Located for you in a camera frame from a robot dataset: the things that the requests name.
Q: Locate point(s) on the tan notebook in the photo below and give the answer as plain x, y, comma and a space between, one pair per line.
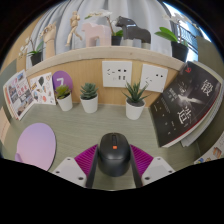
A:
4, 125

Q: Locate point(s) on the purple round number sign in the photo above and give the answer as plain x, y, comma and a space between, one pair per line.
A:
61, 78

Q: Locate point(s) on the grey curtain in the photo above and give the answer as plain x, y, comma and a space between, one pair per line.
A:
140, 13

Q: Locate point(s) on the white sticker sheet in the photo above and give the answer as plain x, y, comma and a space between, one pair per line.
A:
42, 89

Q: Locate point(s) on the black book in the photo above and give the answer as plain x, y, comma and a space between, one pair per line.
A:
185, 105

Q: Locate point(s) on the blue-green succulent in white pot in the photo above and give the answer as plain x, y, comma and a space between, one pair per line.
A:
89, 105

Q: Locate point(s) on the black computer mouse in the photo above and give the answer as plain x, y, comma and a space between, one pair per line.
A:
114, 156

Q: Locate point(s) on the purple mouse pad with wrist rest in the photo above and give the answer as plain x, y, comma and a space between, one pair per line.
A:
36, 145

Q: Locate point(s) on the dark grey horse figure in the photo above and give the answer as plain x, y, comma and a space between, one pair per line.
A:
135, 32

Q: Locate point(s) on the white orchid in black pot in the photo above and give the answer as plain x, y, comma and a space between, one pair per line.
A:
36, 57
180, 50
116, 40

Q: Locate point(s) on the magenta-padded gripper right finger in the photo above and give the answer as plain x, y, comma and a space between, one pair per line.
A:
158, 168

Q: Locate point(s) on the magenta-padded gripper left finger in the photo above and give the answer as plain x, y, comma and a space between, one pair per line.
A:
68, 168

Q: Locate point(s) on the pink horse figure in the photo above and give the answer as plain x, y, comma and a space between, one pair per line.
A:
96, 33

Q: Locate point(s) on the wooden mannequin figure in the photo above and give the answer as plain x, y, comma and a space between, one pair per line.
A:
74, 26

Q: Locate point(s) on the colourful food sticker sheet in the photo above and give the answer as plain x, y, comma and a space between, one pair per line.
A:
213, 151

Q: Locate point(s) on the white wall socket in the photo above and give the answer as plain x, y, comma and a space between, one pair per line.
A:
154, 78
116, 74

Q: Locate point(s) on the spiky succulent in white pot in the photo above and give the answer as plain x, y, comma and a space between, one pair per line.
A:
134, 110

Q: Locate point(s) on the wooden hand model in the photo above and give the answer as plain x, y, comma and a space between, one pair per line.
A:
50, 40

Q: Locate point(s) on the yellow-green succulent in white pot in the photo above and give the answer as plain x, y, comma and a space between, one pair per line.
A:
65, 102

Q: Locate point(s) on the red-edged picture magazine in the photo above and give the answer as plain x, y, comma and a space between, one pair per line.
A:
20, 95

